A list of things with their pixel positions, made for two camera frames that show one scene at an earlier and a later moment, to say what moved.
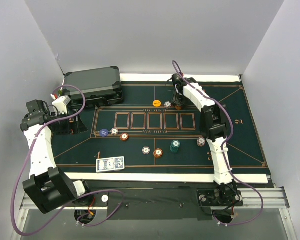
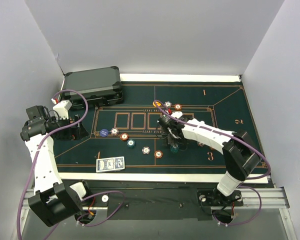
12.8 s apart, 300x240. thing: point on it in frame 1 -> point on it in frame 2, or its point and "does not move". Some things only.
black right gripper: (178, 92) -> (173, 138)
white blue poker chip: (167, 104) does not move
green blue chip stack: (175, 146) does not move
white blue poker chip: (114, 131) does not move
